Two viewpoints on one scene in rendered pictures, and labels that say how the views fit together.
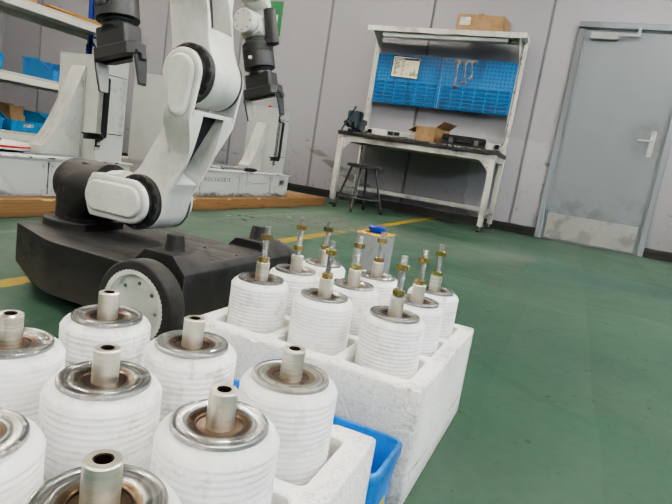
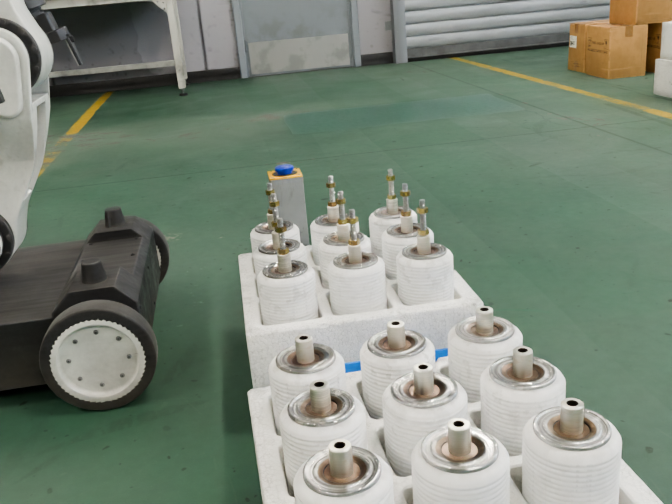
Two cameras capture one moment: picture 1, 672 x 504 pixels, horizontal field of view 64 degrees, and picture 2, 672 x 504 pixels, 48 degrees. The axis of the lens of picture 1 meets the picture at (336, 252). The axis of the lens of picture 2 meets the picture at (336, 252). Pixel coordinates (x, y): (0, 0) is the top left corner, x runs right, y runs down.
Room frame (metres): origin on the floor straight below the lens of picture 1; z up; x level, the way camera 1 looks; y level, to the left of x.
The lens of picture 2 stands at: (-0.16, 0.63, 0.69)
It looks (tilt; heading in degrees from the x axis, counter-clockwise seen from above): 20 degrees down; 329
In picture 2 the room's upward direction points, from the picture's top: 5 degrees counter-clockwise
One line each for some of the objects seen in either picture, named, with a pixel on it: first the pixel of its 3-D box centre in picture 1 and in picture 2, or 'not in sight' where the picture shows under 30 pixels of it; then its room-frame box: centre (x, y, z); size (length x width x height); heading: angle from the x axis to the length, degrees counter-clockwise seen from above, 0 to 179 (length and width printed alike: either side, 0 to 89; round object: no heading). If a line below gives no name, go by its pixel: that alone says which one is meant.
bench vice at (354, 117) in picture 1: (355, 120); not in sight; (5.57, 0.01, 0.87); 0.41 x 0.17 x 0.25; 157
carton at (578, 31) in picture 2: not in sight; (597, 45); (3.22, -3.49, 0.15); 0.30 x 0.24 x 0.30; 66
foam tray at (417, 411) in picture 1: (339, 370); (350, 319); (0.93, -0.04, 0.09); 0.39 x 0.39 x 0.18; 67
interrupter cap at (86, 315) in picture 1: (107, 316); (305, 358); (0.58, 0.24, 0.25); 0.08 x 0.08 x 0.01
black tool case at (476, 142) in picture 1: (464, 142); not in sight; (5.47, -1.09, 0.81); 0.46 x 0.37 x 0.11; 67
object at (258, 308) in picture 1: (254, 331); (290, 320); (0.87, 0.12, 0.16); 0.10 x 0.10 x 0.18
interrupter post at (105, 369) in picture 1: (105, 365); (423, 379); (0.43, 0.18, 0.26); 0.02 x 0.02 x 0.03
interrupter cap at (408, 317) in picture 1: (394, 315); (424, 251); (0.78, -0.10, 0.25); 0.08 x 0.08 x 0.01
